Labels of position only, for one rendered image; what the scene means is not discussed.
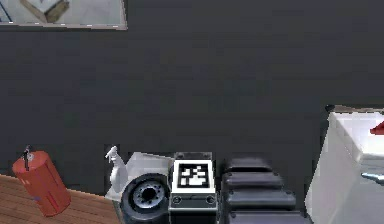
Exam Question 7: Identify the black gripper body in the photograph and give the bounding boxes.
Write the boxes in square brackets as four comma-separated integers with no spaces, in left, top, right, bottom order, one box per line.
[120,172,172,224]

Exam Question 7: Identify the white spray bottle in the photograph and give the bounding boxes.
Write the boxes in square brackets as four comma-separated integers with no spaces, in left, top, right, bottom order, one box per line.
[104,145,129,201]

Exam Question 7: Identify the red fire extinguisher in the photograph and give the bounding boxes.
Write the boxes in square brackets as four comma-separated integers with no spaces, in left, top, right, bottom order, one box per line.
[12,145,72,218]

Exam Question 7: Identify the white bathtub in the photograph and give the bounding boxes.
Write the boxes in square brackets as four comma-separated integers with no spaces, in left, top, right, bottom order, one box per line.
[304,105,384,224]

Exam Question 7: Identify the silver faucet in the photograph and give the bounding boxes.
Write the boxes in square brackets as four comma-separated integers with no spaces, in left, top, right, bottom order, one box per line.
[361,172,384,185]

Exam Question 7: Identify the red cloth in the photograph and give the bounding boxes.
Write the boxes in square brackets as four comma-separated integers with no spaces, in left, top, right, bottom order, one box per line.
[369,121,384,136]

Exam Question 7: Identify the framed wall picture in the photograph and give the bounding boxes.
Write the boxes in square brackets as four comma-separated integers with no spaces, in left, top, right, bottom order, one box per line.
[0,0,129,31]

